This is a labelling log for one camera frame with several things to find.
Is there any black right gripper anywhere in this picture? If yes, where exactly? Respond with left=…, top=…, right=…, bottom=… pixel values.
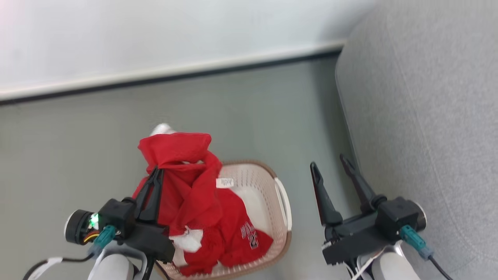
left=310, top=154, right=427, bottom=242

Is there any red and white jersey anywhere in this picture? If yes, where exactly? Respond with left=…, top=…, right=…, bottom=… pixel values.
left=132, top=124, right=274, bottom=277

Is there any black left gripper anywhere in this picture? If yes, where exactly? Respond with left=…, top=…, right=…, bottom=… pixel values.
left=64, top=167, right=165, bottom=246

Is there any grey fabric sofa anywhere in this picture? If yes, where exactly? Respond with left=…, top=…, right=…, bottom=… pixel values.
left=335, top=0, right=498, bottom=280

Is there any cream perforated laundry basket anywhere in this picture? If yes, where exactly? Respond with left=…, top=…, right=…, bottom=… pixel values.
left=154, top=159, right=292, bottom=280

